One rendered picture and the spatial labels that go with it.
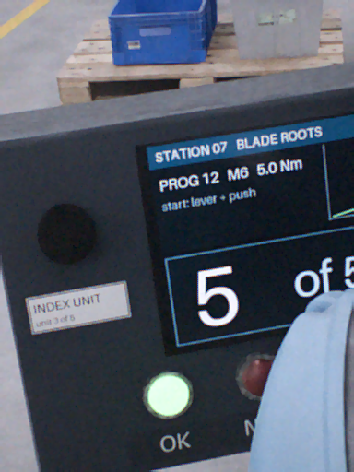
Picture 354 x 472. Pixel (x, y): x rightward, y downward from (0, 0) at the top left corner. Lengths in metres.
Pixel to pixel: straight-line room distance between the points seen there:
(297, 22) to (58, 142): 3.40
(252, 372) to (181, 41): 3.42
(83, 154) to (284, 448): 0.22
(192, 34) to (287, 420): 3.61
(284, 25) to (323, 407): 3.58
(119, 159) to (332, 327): 0.20
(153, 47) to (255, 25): 0.44
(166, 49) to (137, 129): 3.44
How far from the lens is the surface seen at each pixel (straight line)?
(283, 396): 0.26
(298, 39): 3.84
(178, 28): 3.85
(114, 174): 0.44
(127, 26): 3.87
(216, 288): 0.46
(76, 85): 3.90
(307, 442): 0.26
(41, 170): 0.44
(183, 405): 0.48
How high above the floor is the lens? 1.42
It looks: 30 degrees down
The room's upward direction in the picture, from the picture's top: 6 degrees counter-clockwise
